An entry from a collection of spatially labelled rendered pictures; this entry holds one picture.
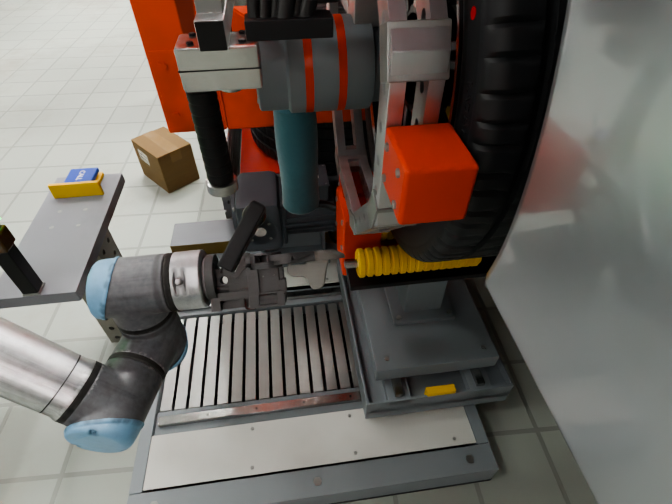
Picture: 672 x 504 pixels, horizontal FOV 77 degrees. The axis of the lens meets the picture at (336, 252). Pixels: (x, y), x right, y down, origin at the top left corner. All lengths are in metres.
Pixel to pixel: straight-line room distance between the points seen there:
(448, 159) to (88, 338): 1.30
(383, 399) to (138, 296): 0.64
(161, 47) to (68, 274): 0.57
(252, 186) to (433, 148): 0.83
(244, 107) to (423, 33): 0.83
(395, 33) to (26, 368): 0.59
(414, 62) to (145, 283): 0.46
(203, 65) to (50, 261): 0.70
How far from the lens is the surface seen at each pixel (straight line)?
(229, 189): 0.62
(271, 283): 0.64
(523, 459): 1.27
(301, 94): 0.68
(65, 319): 1.63
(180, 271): 0.65
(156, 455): 1.18
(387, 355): 1.05
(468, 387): 1.12
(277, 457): 1.11
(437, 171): 0.43
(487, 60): 0.46
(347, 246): 0.88
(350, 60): 0.67
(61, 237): 1.16
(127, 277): 0.67
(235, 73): 0.53
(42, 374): 0.68
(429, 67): 0.47
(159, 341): 0.74
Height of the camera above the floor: 1.11
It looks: 45 degrees down
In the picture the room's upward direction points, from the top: straight up
